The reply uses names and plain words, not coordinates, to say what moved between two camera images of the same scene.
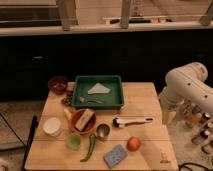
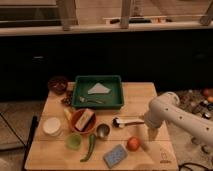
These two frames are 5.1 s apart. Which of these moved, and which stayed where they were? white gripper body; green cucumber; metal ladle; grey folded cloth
Moved: white gripper body
Stayed: metal ladle; green cucumber; grey folded cloth
